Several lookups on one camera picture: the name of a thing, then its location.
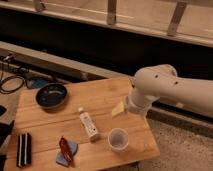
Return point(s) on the dark blue bowl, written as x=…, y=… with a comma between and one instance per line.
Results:
x=51, y=95

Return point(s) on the metal railing beam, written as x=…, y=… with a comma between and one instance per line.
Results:
x=189, y=21

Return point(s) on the red foil wrapped item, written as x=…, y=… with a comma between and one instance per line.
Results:
x=65, y=150

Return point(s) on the black white striped block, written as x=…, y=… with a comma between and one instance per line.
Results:
x=23, y=157

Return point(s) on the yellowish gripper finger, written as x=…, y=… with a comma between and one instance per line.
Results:
x=118, y=109

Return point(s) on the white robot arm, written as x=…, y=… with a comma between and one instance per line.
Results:
x=162, y=81

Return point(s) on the wooden table board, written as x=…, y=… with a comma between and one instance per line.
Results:
x=98, y=98

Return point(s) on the blue object behind table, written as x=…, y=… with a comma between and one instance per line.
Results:
x=38, y=83

